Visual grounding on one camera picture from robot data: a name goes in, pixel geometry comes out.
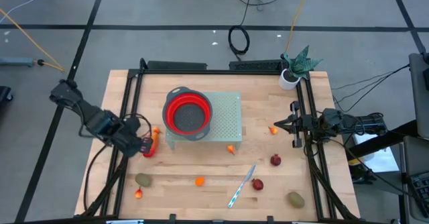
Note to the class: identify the perforated black box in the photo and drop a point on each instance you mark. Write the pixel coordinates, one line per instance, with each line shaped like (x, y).
(254, 65)

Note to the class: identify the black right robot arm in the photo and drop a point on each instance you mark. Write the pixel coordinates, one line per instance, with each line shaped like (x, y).
(365, 123)

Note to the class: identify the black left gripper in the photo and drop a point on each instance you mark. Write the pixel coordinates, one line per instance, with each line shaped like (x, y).
(129, 138)

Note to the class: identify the snake plant in white pot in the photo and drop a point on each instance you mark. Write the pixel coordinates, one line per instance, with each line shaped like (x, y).
(289, 80)

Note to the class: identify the black caster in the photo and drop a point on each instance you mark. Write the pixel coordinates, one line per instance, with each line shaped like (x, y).
(4, 93)

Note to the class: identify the white box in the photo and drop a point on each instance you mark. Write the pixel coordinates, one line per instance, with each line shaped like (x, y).
(382, 160)

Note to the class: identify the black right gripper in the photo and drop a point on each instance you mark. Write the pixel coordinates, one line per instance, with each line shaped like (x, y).
(306, 126)

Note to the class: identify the black desk beam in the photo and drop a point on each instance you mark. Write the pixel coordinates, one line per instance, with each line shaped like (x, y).
(388, 137)

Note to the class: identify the black aluminium table frame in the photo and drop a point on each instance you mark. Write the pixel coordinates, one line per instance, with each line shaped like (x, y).
(187, 72)

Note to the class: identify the grey chair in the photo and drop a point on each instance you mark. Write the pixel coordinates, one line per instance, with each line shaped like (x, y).
(419, 96)

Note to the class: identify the red orange toy mango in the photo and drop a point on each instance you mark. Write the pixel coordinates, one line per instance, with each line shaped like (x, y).
(154, 143)

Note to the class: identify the red collapsible colander grey rim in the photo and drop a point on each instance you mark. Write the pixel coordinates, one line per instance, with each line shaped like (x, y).
(187, 116)

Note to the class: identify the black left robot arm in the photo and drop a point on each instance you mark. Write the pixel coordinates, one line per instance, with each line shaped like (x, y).
(94, 120)

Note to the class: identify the grey floor bar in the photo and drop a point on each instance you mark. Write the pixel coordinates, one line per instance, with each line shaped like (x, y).
(16, 61)

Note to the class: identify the grey desk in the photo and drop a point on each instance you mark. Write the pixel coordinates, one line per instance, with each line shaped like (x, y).
(415, 157)

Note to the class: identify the orange toy tangerine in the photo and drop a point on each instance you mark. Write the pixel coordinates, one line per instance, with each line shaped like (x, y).
(199, 181)

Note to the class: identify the dark red toy pomegranate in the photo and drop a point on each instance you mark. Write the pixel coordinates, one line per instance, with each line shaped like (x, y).
(257, 184)
(275, 160)

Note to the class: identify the black keyboard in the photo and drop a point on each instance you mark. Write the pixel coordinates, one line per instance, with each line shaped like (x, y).
(422, 187)

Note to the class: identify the brown green toy kiwi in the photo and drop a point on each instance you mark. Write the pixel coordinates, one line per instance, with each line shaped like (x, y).
(296, 200)
(143, 180)

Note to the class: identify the pale green perforated metal rack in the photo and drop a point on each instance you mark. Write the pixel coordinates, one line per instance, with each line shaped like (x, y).
(228, 116)

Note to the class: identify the plain black box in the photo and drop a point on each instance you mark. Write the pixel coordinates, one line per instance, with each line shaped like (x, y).
(177, 65)

